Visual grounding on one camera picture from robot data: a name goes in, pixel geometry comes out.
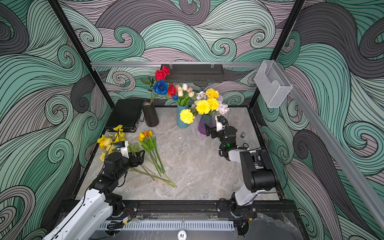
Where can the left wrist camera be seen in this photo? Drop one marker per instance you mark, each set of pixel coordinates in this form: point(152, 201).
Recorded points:
point(123, 148)

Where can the black ribbed hard case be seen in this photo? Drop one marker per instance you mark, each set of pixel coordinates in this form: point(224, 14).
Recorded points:
point(126, 113)

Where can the blue rose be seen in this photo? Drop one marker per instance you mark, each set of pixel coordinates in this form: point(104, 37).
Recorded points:
point(160, 87)

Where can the red rose stem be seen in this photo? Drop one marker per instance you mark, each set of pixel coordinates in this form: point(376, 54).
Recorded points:
point(159, 75)

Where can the white slotted cable duct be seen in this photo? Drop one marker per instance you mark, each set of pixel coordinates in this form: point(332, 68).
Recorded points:
point(199, 225)

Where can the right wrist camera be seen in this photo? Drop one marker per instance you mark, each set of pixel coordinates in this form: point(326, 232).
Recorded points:
point(219, 124)

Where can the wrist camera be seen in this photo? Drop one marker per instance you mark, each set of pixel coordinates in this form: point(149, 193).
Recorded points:
point(123, 148)
point(219, 124)

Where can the black cylindrical vase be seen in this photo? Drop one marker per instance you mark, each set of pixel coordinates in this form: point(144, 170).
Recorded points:
point(150, 114)

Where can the yellow flower bunch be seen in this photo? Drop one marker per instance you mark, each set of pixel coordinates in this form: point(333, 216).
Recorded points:
point(163, 178)

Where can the pale yellow blossom spray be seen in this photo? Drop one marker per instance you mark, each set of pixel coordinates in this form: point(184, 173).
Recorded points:
point(106, 144)

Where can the yellow ranunculus stem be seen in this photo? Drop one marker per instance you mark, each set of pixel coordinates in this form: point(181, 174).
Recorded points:
point(133, 148)

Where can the black hanging tray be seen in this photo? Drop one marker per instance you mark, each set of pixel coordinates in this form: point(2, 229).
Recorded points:
point(189, 73)

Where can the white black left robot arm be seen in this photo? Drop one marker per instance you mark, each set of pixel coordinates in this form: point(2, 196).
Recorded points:
point(99, 202)

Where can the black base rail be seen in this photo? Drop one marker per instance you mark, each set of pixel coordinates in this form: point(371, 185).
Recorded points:
point(142, 209)

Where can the single yellow tulip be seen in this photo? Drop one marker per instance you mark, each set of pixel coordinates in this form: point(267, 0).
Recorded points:
point(153, 143)

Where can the clear acrylic wall box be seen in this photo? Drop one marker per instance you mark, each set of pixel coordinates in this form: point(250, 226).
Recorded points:
point(273, 83)

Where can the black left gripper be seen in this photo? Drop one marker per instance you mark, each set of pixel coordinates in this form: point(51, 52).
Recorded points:
point(138, 160)

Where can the orange yellow tulip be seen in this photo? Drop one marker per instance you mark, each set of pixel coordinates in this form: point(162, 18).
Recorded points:
point(151, 143)

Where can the yellow tulip bouquet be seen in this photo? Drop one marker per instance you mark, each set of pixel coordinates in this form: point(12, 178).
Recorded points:
point(181, 94)

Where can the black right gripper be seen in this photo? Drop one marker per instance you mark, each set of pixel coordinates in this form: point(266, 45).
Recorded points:
point(209, 131)

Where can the yellow carnation bouquet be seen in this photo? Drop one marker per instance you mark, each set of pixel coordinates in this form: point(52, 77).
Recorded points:
point(209, 103)

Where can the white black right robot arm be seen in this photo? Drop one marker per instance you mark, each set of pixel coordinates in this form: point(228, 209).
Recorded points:
point(257, 179)

